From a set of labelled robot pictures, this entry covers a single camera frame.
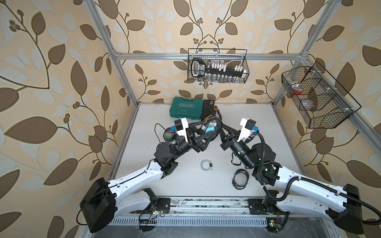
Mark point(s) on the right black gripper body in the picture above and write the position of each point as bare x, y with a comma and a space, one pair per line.
230, 144

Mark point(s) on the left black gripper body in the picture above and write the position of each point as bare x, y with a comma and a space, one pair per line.
188, 136

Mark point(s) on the green charger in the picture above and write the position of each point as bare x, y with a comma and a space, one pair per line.
210, 128

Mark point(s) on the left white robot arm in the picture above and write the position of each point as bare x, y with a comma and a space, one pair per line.
107, 199

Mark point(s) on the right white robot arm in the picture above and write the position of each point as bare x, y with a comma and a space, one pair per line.
289, 191

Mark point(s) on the orange black pliers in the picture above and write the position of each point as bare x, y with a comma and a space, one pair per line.
217, 112

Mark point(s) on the black yellow-label case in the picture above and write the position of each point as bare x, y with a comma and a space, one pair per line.
207, 109

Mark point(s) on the green plastic tool case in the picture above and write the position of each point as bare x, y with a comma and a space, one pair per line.
186, 108

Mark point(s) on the black socket set holder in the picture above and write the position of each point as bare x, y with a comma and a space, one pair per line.
200, 68

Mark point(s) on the red item in basket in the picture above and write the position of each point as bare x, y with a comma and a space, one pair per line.
296, 89

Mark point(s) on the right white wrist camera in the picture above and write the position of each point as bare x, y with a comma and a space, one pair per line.
248, 130

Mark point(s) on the aluminium front rail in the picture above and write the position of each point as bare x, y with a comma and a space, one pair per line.
223, 206

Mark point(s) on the back wire basket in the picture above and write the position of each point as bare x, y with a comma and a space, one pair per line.
223, 56

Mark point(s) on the wire basket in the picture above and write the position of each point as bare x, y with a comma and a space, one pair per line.
326, 101
223, 56

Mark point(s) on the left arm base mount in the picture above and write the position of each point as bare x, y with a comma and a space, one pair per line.
153, 204

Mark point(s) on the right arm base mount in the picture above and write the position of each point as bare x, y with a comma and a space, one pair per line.
262, 206

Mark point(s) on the right wire basket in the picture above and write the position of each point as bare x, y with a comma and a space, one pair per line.
326, 101

